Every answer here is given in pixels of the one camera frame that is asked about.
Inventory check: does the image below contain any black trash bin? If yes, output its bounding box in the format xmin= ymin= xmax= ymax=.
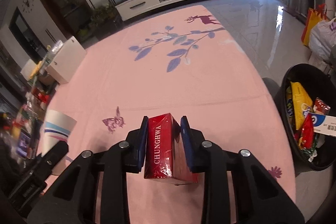
xmin=274 ymin=64 xmax=335 ymax=173

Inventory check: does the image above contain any yellow chip bag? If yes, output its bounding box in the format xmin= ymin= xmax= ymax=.
xmin=285 ymin=82 xmax=313 ymax=130

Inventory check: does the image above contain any red cigarette pack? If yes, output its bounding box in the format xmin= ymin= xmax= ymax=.
xmin=144 ymin=113 xmax=198 ymax=185

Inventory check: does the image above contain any white paper cup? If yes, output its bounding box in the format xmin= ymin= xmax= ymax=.
xmin=40 ymin=109 xmax=77 ymax=176

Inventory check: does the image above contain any white medicine box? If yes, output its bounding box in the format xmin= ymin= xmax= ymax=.
xmin=309 ymin=113 xmax=336 ymax=137

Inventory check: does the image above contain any dark floor plant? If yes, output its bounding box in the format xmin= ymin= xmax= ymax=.
xmin=76 ymin=4 xmax=122 ymax=43

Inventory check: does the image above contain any pink printed tablecloth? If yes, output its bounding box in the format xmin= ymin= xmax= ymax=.
xmin=49 ymin=6 xmax=295 ymax=223

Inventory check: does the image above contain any red snack wrapper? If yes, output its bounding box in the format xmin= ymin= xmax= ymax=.
xmin=313 ymin=97 xmax=331 ymax=115

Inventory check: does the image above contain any wall clock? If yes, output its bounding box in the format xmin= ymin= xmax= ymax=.
xmin=22 ymin=0 xmax=35 ymax=14

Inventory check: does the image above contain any orange shopping bag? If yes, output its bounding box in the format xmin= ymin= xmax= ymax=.
xmin=301 ymin=3 xmax=329 ymax=46

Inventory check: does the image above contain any green snack wrapper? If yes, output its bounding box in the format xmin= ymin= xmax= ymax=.
xmin=299 ymin=144 xmax=317 ymax=162

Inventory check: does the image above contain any white wooden box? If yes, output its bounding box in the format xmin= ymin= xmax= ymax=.
xmin=46 ymin=36 xmax=87 ymax=84

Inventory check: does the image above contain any white plastic bag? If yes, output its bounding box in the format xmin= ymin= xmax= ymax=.
xmin=309 ymin=18 xmax=335 ymax=63

